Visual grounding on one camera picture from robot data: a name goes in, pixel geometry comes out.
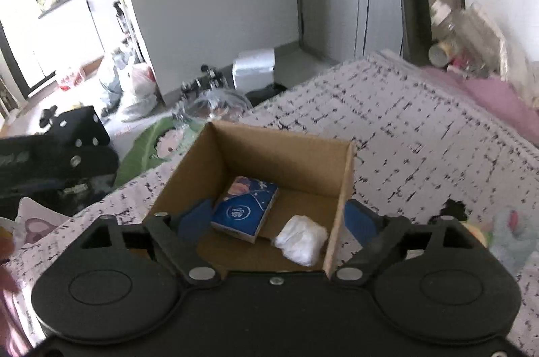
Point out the brown cardboard box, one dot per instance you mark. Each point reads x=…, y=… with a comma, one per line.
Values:
x=273, y=154

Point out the blue tissue pack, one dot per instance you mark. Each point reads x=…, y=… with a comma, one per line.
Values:
x=242, y=209

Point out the pink bed sheet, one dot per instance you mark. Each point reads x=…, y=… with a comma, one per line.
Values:
x=497, y=95

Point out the clear crinkled plastic bag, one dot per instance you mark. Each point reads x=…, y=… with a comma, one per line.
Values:
x=214, y=106

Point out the printed white cushion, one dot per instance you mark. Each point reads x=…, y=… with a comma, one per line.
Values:
x=40, y=224

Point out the grey black-patterned bedspread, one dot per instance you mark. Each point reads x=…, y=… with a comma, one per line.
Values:
x=421, y=121

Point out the pastel plush toy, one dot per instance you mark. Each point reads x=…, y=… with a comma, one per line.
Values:
x=516, y=243

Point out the green printed cloth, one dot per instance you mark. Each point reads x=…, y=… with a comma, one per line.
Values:
x=143, y=154

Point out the white plastic shopping bags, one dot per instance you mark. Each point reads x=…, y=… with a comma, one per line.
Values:
x=134, y=83

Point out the white box appliance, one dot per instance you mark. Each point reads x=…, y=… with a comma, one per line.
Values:
x=252, y=70

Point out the black lace-trimmed cloth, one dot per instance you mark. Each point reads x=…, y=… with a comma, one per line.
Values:
x=454, y=209

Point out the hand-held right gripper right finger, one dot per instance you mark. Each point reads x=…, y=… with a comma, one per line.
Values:
x=358, y=220

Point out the clear jar with white lid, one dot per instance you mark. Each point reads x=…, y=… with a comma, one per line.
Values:
x=444, y=20

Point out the white labelled tin can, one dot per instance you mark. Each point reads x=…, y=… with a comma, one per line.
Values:
x=440, y=54

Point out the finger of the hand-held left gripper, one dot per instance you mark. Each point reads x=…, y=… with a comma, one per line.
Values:
x=80, y=129

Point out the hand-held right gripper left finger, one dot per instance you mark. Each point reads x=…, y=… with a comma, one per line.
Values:
x=196, y=220

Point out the black camera gear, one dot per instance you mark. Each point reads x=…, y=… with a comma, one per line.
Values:
x=206, y=81

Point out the white crumpled plastic wad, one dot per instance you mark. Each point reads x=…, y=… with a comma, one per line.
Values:
x=301, y=241

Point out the clear plastic package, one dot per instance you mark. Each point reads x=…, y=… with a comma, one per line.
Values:
x=480, y=36

